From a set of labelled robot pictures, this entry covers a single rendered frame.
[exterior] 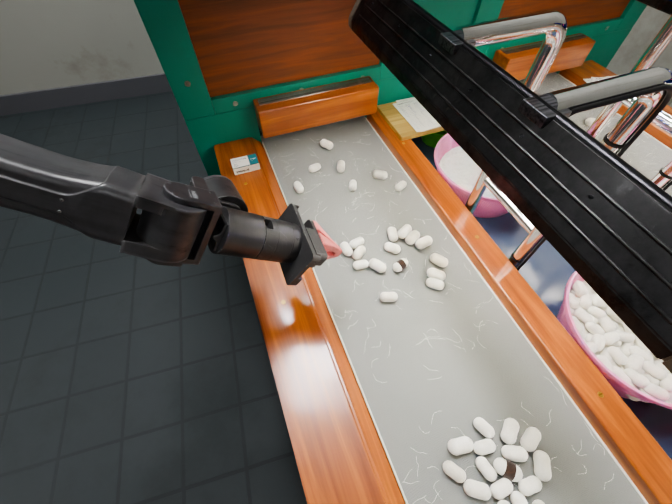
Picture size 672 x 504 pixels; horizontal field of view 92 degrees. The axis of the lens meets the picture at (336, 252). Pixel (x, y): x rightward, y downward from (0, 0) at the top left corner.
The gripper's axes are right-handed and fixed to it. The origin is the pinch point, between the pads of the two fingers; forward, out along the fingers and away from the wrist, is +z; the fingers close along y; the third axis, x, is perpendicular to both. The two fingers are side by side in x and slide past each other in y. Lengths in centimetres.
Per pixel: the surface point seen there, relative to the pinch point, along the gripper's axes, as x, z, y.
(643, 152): -47, 75, 8
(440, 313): -1.1, 19.5, -11.7
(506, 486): 0.9, 13.9, -36.5
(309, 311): 11.2, 1.1, -4.1
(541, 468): -2.8, 18.2, -36.6
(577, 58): -56, 72, 41
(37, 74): 124, -43, 236
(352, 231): 3.9, 13.8, 11.1
